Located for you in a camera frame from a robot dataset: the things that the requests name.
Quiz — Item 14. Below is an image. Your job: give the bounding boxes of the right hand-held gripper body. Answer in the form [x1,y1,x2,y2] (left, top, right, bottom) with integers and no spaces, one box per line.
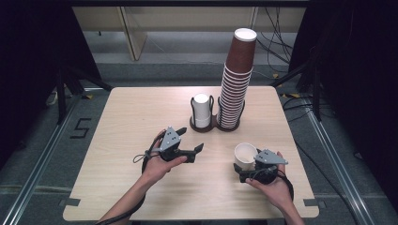
[239,149,289,185]

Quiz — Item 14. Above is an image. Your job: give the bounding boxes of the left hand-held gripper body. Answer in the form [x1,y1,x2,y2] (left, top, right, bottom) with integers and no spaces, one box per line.
[152,126,197,164]

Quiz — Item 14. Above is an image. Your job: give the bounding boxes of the white paper cup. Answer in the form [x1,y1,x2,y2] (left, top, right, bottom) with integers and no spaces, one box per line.
[194,117,212,129]
[234,142,259,172]

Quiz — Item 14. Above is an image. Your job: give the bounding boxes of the black double cup holder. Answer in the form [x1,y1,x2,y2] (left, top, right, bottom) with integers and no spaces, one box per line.
[189,95,247,133]

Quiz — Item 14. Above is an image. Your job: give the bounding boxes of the stack of brown paper cups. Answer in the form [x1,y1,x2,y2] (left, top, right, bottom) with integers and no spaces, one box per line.
[216,27,258,129]

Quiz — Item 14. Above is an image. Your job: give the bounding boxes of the person's left hand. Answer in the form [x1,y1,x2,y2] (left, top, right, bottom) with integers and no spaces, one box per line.
[142,129,188,187]

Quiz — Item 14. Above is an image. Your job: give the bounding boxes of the person's right hand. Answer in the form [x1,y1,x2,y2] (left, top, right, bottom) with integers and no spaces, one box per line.
[245,152,294,211]

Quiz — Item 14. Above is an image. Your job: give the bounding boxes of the stack of white lids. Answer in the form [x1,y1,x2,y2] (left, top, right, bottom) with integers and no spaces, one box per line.
[191,93,212,120]

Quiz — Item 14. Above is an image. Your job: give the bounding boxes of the black metal stand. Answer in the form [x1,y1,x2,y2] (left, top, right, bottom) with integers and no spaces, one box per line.
[55,64,115,126]
[270,59,324,122]

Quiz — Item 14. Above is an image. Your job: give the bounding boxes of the beige wooden board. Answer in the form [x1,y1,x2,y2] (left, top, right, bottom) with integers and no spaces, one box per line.
[116,7,148,62]

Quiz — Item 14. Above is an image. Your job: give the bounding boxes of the dark curtain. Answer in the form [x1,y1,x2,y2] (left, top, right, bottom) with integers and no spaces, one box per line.
[0,0,101,168]
[288,0,398,215]

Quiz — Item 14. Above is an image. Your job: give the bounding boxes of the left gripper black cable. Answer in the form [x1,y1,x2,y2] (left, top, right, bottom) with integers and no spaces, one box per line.
[95,132,167,225]

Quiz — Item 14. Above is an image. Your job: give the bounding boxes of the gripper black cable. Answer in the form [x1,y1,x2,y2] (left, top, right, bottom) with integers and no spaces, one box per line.
[249,168,296,202]
[95,132,167,225]

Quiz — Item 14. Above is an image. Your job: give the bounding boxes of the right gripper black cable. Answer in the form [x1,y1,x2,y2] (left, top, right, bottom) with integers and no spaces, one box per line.
[249,168,296,202]

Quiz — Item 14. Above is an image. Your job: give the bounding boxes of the long black floor cable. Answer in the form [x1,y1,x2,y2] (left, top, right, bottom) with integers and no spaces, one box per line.
[293,140,360,225]

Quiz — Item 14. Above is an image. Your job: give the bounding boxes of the black floor cables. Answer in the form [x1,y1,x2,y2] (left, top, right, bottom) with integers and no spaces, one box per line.
[282,96,314,124]

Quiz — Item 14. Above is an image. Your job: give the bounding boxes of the metal floor rail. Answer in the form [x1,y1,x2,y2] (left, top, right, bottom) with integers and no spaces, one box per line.
[304,102,376,225]
[1,93,85,225]

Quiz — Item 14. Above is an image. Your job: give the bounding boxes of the black cable bundle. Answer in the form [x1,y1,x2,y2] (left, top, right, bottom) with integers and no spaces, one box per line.
[253,7,295,74]

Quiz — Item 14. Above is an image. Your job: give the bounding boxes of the white cable coil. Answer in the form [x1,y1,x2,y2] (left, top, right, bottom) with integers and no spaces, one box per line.
[46,89,61,106]

